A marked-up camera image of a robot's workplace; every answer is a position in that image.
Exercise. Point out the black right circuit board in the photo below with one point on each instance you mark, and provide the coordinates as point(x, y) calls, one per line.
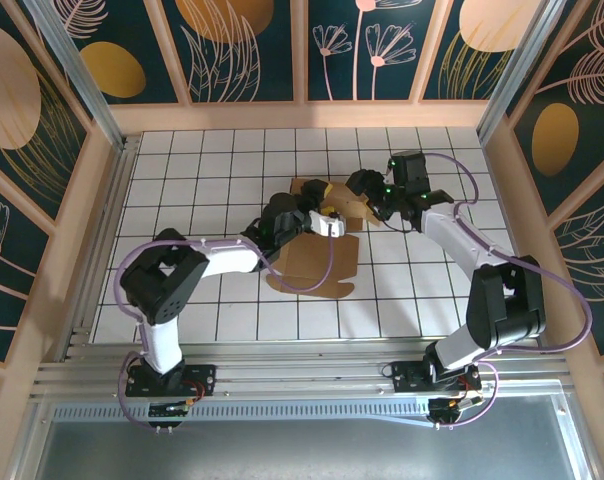
point(444, 407)

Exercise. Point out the black circuit board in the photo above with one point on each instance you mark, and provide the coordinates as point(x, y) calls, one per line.
point(169, 411)
point(444, 407)

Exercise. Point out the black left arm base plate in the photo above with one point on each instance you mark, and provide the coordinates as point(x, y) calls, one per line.
point(204, 374)

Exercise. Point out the aluminium corner post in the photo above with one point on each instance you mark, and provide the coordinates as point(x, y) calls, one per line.
point(74, 65)
point(526, 65)

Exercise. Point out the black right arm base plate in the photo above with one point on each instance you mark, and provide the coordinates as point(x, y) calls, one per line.
point(407, 377)

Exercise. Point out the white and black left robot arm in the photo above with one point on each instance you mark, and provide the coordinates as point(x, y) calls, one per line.
point(227, 260)

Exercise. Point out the black left circuit board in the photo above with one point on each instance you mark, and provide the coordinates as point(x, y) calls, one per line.
point(169, 411)

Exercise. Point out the aluminium side rail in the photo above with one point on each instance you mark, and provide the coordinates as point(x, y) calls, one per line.
point(107, 230)

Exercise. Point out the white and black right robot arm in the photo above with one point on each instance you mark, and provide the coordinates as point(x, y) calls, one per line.
point(452, 235)

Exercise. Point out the brown cardboard paper box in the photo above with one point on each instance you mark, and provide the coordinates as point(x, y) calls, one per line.
point(312, 260)

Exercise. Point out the aluminium rail frame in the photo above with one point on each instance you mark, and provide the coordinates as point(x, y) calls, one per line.
point(302, 372)

